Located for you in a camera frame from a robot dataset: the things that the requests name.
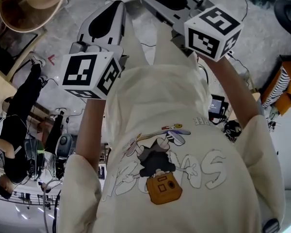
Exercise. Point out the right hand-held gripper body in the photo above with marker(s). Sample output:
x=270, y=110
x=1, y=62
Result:
x=208, y=38

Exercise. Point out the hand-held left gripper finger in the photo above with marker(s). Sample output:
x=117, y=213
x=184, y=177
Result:
x=86, y=30
x=117, y=33

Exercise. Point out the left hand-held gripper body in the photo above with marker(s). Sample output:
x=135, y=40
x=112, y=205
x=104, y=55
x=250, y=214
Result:
x=77, y=71

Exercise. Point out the person's right forearm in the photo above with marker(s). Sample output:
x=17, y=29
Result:
x=230, y=93

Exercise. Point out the person's left forearm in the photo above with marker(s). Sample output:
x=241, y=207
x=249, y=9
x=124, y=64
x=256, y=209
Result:
x=91, y=130

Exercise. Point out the person's cream trousers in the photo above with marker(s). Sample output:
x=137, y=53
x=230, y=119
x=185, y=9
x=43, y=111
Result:
x=165, y=47

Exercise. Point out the person's cream printed T-shirt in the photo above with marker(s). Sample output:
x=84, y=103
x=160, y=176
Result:
x=160, y=101

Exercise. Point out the black round floor device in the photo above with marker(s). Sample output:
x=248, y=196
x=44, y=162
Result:
x=289, y=16

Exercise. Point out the black-and-white striped cloth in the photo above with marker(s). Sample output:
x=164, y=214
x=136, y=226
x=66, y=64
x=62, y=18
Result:
x=277, y=86

